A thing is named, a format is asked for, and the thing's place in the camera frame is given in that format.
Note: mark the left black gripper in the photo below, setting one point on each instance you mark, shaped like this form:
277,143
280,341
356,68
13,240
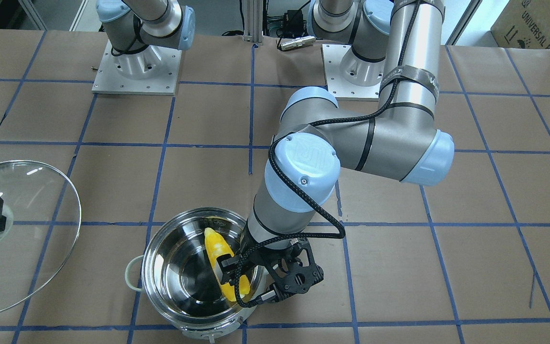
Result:
261,261

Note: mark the glass pot lid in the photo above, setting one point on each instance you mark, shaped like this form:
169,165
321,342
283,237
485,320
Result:
44,216

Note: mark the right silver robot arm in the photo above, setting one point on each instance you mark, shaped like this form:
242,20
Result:
146,39

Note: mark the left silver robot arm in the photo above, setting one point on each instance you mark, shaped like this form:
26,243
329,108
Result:
316,138

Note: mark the pale green steel pot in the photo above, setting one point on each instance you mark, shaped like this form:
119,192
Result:
176,275

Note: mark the brown paper table cover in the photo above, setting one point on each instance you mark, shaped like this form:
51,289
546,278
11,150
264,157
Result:
464,261

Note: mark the cardboard box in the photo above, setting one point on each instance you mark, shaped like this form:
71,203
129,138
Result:
523,24

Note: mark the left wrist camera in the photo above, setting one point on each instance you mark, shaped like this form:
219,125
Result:
293,271

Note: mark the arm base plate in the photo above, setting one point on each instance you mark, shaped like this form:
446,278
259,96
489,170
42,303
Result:
154,71
349,77

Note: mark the silver cable connector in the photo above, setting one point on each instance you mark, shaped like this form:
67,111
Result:
296,43

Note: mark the aluminium frame post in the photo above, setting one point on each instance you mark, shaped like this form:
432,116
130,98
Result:
253,18

